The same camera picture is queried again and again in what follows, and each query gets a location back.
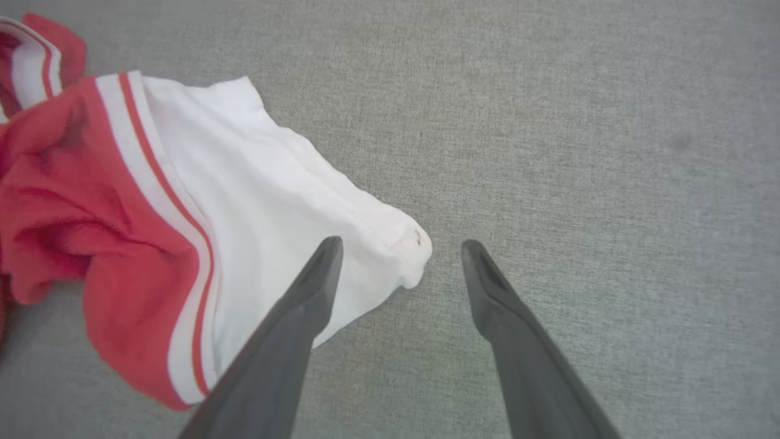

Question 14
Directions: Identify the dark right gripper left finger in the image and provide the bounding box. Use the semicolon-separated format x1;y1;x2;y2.
177;236;344;439

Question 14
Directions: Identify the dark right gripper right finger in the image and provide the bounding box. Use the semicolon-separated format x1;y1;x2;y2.
461;239;622;439

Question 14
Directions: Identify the red and white garment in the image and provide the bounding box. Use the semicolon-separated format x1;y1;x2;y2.
0;12;434;412

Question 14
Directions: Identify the grey fabric sofa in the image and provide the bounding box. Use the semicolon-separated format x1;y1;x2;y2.
0;0;780;439

